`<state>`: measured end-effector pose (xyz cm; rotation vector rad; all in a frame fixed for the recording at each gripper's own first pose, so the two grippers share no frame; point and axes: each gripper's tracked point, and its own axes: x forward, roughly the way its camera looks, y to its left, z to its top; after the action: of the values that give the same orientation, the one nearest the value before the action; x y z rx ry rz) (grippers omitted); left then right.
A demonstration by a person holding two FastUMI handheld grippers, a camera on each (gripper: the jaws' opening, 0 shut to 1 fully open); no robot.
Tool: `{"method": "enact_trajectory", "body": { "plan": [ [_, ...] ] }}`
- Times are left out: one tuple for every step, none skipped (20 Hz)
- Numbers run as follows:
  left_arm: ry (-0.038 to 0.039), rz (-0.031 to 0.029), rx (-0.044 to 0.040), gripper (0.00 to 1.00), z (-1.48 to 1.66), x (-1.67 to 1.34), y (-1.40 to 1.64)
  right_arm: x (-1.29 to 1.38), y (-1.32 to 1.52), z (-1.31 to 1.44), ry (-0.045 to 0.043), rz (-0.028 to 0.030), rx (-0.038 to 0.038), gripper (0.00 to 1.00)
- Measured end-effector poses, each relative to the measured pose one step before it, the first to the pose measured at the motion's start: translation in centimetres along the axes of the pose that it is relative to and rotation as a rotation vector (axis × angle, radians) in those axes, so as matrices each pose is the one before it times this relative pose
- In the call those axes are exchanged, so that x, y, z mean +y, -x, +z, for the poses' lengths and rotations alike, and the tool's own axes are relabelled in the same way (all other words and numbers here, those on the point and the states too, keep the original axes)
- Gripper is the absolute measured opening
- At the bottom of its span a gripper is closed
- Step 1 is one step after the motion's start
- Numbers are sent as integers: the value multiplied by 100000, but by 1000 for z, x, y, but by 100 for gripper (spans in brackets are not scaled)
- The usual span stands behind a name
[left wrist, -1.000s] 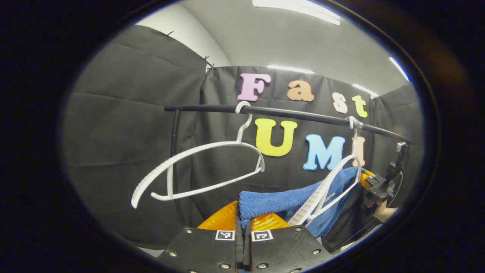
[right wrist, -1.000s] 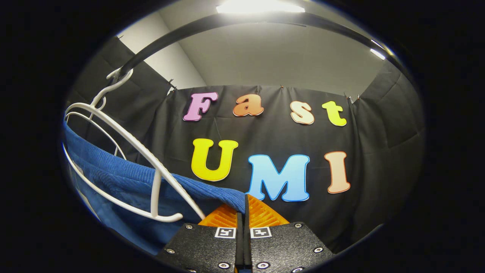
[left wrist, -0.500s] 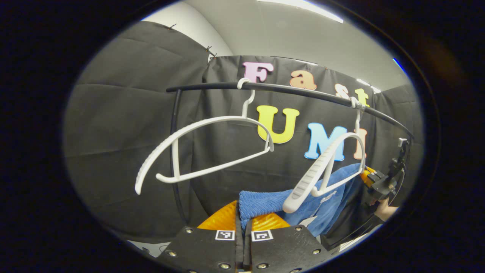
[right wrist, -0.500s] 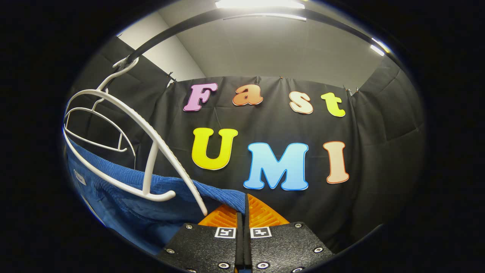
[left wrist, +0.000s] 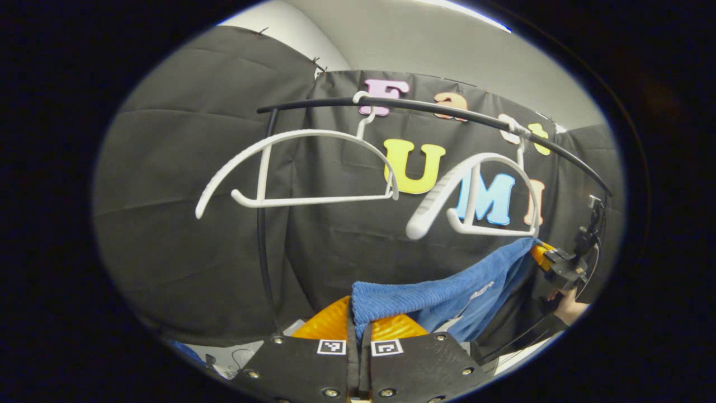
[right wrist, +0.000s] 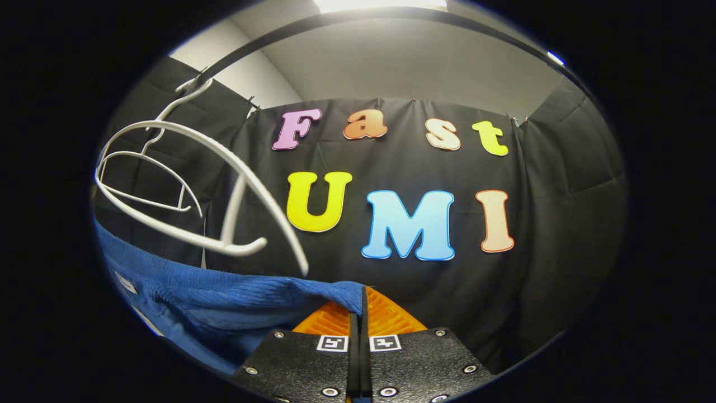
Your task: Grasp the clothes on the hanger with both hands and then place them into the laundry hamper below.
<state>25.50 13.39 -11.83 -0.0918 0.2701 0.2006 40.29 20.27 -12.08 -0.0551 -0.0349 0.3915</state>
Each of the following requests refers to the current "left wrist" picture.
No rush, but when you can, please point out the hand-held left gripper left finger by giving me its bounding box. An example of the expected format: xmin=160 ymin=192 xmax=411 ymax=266
xmin=230 ymin=296 xmax=359 ymax=403

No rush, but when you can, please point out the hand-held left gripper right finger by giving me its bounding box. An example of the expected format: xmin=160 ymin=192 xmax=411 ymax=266
xmin=361 ymin=313 xmax=497 ymax=403

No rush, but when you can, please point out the blue corduroy jacket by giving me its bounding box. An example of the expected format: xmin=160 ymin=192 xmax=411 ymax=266
xmin=351 ymin=237 xmax=542 ymax=344

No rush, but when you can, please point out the white plastic hanger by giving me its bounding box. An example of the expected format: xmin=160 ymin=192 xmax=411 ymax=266
xmin=195 ymin=91 xmax=401 ymax=220
xmin=406 ymin=114 xmax=543 ymax=241

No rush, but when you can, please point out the black clothes rack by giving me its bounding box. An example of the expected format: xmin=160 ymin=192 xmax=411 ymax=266
xmin=256 ymin=95 xmax=613 ymax=336

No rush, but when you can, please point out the black backdrop cloth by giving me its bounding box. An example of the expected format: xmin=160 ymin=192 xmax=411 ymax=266
xmin=92 ymin=25 xmax=626 ymax=359

